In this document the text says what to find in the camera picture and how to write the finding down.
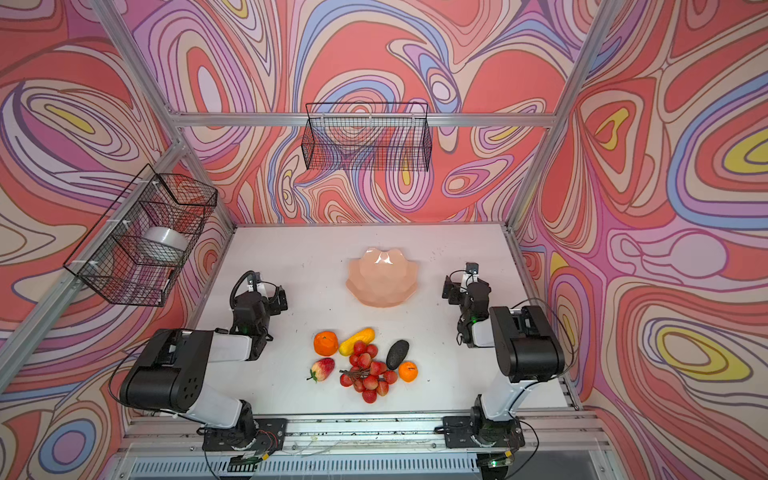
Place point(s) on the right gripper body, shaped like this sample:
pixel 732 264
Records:
pixel 457 298

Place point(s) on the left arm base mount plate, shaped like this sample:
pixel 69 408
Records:
pixel 265 435

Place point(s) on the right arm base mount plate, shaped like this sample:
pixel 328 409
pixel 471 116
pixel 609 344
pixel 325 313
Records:
pixel 464 432

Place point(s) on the large orange fake tangerine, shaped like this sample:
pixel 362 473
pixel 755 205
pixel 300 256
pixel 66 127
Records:
pixel 325 343

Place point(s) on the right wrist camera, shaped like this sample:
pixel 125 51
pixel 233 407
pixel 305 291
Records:
pixel 471 273

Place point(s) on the small orange fake fruit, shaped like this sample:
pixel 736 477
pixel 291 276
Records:
pixel 408 371

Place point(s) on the red fake grape bunch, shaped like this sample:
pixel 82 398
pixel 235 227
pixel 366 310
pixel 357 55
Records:
pixel 369 377

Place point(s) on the black wire basket left wall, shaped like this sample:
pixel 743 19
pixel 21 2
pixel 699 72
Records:
pixel 112 265

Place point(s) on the red yellow fake apple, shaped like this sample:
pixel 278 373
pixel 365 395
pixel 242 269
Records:
pixel 321 370

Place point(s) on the dark fake avocado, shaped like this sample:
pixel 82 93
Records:
pixel 397 354

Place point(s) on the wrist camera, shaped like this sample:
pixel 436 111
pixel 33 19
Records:
pixel 255 284
pixel 471 273

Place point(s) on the yellow fake banana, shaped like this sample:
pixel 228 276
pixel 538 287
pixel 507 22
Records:
pixel 348 346

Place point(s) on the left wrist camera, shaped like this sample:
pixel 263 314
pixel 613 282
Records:
pixel 255 284

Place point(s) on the black wire basket back wall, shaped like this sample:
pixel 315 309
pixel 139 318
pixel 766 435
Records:
pixel 367 136

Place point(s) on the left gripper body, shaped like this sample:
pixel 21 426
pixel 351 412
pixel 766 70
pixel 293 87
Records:
pixel 271 307

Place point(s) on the pink scalloped fruit bowl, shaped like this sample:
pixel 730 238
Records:
pixel 382 278

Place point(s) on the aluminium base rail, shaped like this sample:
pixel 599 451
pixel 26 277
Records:
pixel 554 444

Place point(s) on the black wire basket wall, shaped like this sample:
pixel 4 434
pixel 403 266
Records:
pixel 112 265
pixel 367 136

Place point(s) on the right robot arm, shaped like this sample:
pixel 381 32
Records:
pixel 512 350

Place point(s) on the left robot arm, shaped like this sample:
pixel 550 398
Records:
pixel 169 375

